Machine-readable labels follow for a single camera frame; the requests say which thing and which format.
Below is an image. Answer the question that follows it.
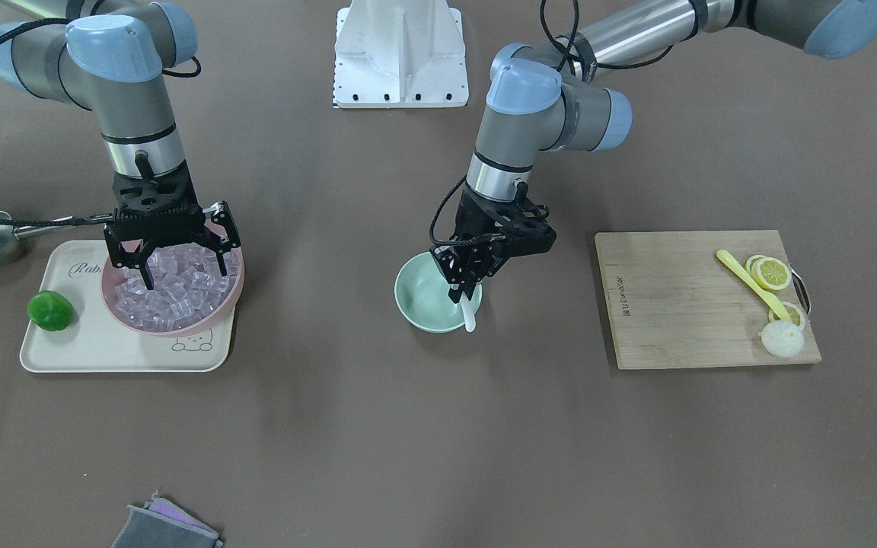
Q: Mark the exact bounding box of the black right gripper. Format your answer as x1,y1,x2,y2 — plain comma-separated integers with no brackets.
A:
104,161,241,291

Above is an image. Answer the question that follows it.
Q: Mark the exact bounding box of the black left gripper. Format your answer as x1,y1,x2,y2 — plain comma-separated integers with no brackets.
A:
429,183,556,303

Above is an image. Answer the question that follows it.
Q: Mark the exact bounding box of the white ceramic spoon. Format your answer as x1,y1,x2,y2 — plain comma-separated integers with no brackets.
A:
459,294,477,333

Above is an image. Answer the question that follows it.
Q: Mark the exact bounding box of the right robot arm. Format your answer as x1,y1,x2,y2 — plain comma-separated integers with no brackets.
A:
0,1,241,288

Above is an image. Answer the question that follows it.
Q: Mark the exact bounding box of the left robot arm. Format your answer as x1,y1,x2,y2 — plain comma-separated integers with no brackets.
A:
431,1,877,304

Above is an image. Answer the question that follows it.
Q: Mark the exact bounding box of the pink bowl of ice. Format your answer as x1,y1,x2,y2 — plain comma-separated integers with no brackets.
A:
101,244,246,334

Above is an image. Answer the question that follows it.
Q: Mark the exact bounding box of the green ceramic bowl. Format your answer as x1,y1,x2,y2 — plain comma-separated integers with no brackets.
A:
394,252,483,333

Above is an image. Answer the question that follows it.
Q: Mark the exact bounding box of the yellow plastic spoon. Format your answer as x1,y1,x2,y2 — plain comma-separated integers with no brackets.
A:
716,249,792,320

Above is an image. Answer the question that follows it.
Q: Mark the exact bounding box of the cream plastic tray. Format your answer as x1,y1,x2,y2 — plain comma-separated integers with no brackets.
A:
20,240,243,374

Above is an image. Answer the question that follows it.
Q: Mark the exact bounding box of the green lime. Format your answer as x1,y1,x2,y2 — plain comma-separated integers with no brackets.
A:
27,290,75,332

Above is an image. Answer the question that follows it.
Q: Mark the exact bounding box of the wooden cutting board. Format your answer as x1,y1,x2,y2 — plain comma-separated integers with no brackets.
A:
595,230,821,371

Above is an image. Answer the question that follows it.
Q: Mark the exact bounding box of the grey folded cloth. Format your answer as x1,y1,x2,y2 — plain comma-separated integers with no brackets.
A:
112,493,224,547

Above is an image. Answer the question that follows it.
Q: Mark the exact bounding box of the lemon slice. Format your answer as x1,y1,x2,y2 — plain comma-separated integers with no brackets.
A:
767,301,807,330
748,256,792,292

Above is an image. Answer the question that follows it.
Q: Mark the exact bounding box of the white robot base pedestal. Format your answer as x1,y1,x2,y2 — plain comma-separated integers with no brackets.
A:
332,1,470,109

